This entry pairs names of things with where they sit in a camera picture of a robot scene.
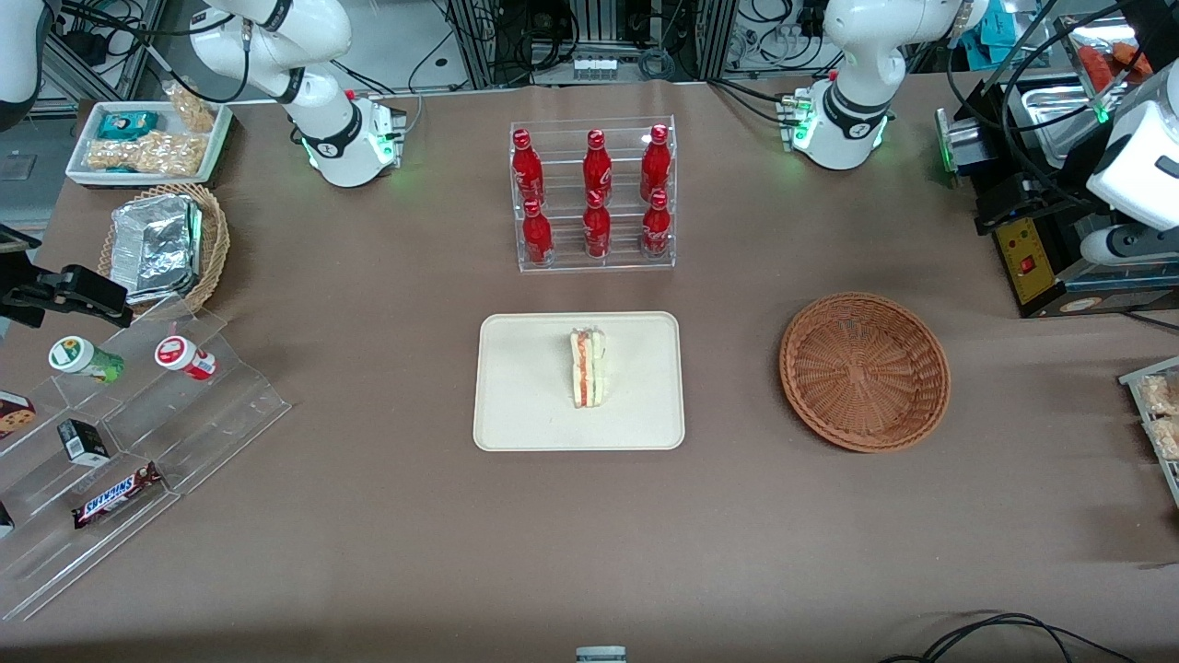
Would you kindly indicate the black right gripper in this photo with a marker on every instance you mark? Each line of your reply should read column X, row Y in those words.
column 20, row 279

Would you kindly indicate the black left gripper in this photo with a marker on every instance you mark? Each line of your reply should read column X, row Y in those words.
column 1039, row 191

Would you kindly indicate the triangle sandwich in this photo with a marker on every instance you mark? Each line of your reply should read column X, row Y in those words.
column 588, row 368

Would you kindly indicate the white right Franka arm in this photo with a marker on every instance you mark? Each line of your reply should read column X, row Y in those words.
column 318, row 110

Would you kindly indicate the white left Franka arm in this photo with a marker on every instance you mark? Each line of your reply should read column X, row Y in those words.
column 857, row 64

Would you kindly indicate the light tan wicker basket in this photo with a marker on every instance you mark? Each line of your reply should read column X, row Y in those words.
column 214, row 244

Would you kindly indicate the white rectangular snack tray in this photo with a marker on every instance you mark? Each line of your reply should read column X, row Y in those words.
column 83, row 138

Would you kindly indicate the brown wicker basket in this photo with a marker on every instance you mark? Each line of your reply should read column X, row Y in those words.
column 866, row 373

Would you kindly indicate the cream plastic tray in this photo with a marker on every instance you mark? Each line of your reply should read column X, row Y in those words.
column 525, row 387

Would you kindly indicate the green lidded cup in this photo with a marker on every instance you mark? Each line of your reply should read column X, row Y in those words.
column 78, row 354

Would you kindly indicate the silver foil package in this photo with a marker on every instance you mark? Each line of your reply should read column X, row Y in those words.
column 157, row 244

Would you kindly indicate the black hot food display case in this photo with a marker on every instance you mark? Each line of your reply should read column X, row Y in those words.
column 1041, row 276

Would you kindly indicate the steel food pan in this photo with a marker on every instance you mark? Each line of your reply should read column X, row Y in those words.
column 1059, row 106

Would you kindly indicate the red lidded cup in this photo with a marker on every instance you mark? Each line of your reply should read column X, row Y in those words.
column 180, row 354

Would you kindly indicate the brown cookie box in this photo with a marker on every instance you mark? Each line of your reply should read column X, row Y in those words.
column 14, row 414

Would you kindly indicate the large clear peanut bag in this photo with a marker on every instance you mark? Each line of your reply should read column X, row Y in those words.
column 147, row 155

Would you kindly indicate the small black box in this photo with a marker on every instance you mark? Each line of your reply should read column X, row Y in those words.
column 83, row 442

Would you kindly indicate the teal snack packet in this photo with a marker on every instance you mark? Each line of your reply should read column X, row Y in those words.
column 127, row 124

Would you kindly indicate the teal box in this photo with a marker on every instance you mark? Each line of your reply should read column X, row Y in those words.
column 995, row 23

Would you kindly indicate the clear acrylic stepped shelf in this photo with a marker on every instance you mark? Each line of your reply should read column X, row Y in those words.
column 212, row 414

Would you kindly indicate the red food in case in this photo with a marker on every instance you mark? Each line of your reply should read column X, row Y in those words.
column 1119, row 60

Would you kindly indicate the Snickers chocolate bar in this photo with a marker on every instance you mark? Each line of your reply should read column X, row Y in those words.
column 115, row 497

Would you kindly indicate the small clear snack bag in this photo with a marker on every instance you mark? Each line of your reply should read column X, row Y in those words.
column 193, row 109

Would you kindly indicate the white pastry rack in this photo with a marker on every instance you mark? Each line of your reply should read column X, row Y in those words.
column 1135, row 376

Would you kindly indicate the wrapped pastry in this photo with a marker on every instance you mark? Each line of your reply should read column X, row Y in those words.
column 1168, row 437
column 1162, row 396

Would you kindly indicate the red cola bottle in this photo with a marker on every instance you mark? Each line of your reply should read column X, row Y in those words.
column 528, row 170
column 656, row 230
column 597, row 170
column 655, row 166
column 537, row 238
column 597, row 232

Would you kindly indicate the clear acrylic bottle rack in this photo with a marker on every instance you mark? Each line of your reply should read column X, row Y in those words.
column 626, row 262

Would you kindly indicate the white power strip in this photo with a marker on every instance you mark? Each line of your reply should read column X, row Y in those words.
column 594, row 66

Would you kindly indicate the grey device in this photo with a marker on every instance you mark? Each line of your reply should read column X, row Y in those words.
column 601, row 655

